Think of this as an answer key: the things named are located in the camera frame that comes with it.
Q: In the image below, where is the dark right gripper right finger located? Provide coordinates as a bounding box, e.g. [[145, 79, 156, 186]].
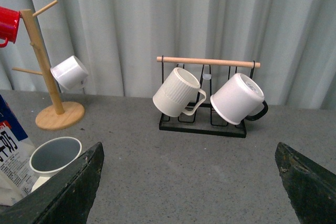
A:
[[275, 142, 335, 223]]

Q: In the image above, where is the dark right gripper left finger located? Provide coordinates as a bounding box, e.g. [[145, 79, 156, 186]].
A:
[[1, 142, 104, 223]]

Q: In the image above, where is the cream ribbed mug grey inside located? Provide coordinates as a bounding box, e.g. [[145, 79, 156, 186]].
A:
[[29, 136, 82, 192]]

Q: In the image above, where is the blue white milk carton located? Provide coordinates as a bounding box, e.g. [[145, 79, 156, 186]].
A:
[[1, 98, 37, 206]]

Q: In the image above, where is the wooden mug tree stand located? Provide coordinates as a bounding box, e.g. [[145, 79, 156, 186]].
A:
[[12, 0, 85, 131]]

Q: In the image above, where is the white mug on tree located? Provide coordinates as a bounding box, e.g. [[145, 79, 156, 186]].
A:
[[50, 56, 89, 90]]

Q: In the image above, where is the cream ribbed mug on rack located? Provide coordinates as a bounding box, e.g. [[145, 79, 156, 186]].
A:
[[152, 67, 207, 118]]

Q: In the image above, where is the red enamel mug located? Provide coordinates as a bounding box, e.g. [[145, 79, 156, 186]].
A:
[[1, 7, 20, 48]]

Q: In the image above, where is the black wire mug rack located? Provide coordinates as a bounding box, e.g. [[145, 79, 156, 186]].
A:
[[156, 56, 261, 138]]

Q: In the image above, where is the white mug black handle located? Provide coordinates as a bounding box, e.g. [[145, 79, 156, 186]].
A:
[[210, 73, 268, 125]]

